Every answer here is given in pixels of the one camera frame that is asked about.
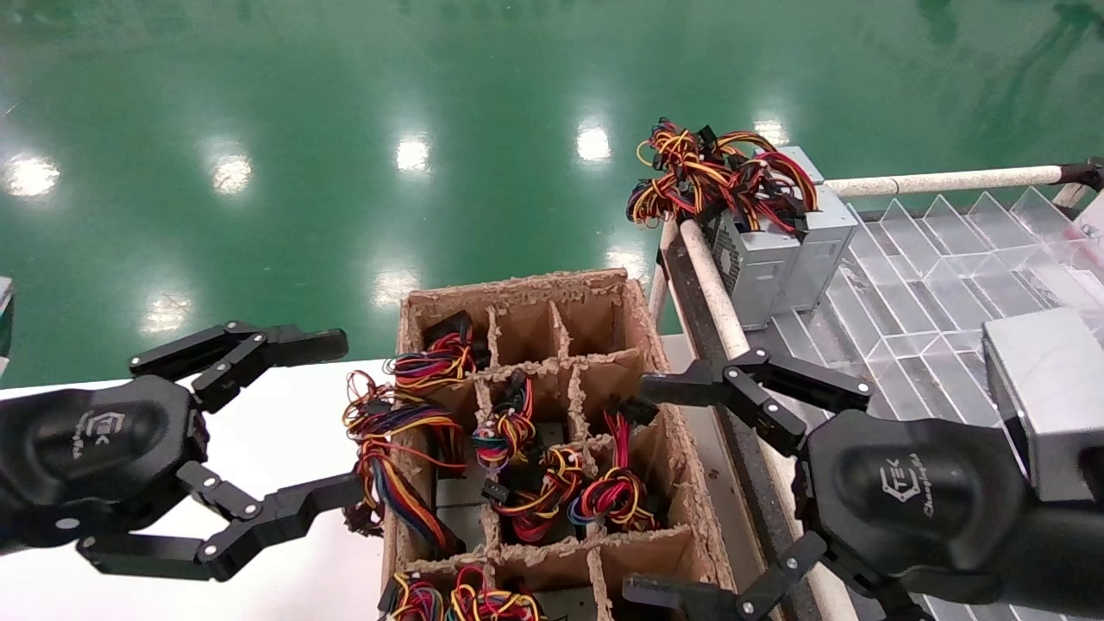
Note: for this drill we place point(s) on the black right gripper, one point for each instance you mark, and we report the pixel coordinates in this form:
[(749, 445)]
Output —
[(914, 500)]

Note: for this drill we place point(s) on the white foam padded rack leg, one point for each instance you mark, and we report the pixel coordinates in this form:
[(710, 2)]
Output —
[(660, 285)]

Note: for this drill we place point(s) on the brown cardboard divider box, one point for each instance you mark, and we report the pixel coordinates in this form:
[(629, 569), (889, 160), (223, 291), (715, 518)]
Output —
[(595, 323)]

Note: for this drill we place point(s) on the black rack tube connector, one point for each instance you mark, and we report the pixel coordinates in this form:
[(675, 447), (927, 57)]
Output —
[(1088, 174)]

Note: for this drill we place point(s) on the silver metal wrist box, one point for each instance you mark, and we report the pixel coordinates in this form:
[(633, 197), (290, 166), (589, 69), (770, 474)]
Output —
[(1052, 397)]

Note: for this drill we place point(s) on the clear acrylic divider tray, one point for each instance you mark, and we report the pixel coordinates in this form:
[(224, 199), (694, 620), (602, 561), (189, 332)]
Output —
[(931, 285)]

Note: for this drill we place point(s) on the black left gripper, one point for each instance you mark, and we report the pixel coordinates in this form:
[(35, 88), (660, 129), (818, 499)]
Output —
[(95, 448)]

